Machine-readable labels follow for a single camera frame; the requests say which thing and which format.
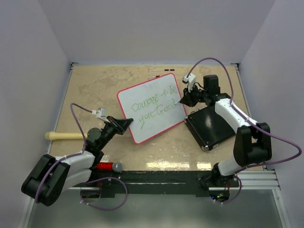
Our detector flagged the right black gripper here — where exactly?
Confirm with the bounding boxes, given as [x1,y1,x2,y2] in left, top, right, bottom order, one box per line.
[180,84,208,108]

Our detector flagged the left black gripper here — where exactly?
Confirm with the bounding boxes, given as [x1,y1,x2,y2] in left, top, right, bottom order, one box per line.
[98,116,133,150]

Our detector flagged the pink framed whiteboard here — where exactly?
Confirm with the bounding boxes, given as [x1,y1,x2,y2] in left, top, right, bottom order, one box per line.
[117,73,186,144]

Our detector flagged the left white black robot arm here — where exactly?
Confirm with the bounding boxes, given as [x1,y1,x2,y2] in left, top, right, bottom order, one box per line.
[21,116,133,206]

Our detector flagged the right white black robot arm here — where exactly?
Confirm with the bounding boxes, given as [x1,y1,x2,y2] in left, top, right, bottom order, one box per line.
[180,74,272,189]

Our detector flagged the black hard case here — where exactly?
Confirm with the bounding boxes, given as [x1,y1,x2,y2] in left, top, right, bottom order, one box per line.
[184,107,235,151]

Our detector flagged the red cylinder with grey cap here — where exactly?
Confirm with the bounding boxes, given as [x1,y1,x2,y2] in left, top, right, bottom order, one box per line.
[96,162,123,172]

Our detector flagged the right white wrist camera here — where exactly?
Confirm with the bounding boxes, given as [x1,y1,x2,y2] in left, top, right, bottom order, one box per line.
[182,73,196,92]

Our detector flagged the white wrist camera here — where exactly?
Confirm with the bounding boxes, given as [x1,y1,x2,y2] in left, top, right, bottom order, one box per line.
[182,73,196,92]
[95,108,106,120]

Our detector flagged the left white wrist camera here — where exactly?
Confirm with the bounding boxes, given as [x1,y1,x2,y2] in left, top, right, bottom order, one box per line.
[95,108,106,120]

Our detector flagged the wire whiteboard stand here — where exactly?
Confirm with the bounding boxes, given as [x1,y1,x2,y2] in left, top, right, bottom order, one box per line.
[148,69,175,80]

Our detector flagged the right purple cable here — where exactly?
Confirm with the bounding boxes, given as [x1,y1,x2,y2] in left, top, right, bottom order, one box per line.
[186,57,303,205]

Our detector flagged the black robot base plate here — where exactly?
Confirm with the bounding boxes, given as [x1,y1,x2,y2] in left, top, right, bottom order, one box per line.
[77,171,239,198]

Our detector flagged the wooden pestle handle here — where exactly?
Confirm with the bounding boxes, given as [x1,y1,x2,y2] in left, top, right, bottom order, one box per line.
[45,132,88,141]

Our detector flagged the aluminium rail frame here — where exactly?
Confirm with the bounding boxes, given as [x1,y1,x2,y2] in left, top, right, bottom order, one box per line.
[22,64,285,228]

